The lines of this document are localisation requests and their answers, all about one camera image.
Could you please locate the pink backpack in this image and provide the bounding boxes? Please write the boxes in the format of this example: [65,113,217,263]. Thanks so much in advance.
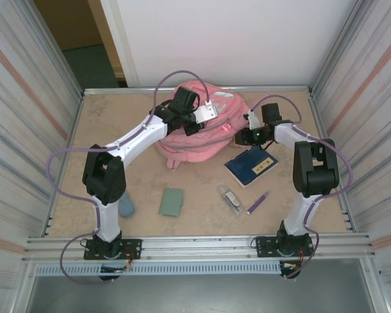
[154,80,252,171]

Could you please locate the blue book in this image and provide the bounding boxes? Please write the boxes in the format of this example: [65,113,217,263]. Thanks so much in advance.
[224,145,279,189]

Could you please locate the clear plastic pen case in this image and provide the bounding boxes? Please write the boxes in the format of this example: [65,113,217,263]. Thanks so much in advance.
[216,185,247,215]

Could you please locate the purple marker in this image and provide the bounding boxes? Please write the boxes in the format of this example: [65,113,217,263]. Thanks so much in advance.
[246,192,270,215]

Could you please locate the green wallet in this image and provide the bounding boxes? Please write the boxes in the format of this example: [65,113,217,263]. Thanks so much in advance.
[158,188,185,218]

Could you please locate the blue oval case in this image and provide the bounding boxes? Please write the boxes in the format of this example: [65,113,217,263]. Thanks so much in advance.
[117,192,136,218]

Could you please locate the grey metal panel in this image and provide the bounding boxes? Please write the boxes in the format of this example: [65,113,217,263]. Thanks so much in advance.
[25,259,382,313]

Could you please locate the narrow aluminium table rail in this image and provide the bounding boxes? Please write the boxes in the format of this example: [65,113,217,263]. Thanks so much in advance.
[82,85,315,96]

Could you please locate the aluminium side rail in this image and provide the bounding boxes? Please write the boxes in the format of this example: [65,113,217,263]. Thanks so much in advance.
[308,91,358,233]
[45,93,85,237]

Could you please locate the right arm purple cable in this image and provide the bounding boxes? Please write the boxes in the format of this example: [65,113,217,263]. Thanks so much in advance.
[250,94,355,280]

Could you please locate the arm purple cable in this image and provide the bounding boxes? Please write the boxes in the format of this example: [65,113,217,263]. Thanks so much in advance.
[250,94,355,280]
[46,70,213,285]

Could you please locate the white door frame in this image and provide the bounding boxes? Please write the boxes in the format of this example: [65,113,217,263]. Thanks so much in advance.
[99,0,140,88]

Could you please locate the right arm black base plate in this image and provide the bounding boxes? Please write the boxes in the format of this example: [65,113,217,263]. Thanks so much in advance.
[254,236,315,258]

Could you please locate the aluminium corner post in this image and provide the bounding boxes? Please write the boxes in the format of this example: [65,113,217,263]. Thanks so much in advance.
[311,0,361,97]
[18,0,85,98]

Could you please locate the wide aluminium mounting rail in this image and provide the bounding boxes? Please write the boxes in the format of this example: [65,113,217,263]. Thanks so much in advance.
[25,231,376,261]

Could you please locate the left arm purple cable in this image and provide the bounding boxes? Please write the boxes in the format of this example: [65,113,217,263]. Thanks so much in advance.
[46,70,213,285]

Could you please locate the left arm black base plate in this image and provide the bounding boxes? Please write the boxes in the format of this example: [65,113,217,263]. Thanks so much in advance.
[83,239,143,261]

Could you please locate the grey slotted cable duct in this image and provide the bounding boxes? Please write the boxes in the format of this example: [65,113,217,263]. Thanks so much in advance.
[35,262,283,277]

